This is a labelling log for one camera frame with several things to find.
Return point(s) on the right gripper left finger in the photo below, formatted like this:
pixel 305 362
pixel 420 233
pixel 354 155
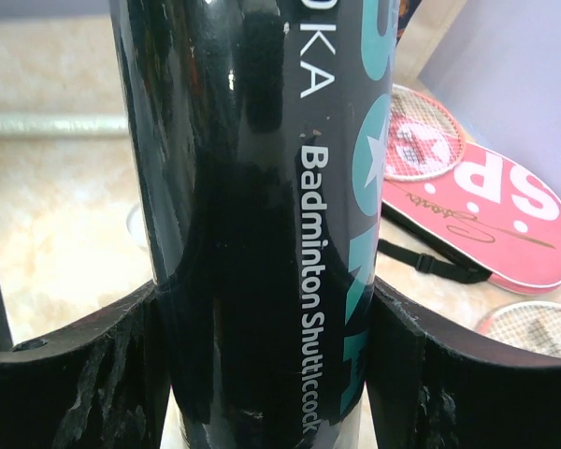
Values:
pixel 100 382

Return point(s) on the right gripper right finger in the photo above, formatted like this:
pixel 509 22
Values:
pixel 435 384

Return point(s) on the black shuttlecock tube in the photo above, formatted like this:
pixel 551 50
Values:
pixel 259 130

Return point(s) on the pink racket cover bag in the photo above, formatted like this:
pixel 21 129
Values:
pixel 489 212

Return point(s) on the pink racket on cover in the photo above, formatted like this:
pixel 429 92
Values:
pixel 425 141

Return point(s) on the pink racket right side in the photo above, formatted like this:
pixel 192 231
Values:
pixel 46 125

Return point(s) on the beige floral tote bag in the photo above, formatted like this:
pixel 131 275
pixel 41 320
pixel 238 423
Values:
pixel 427 27

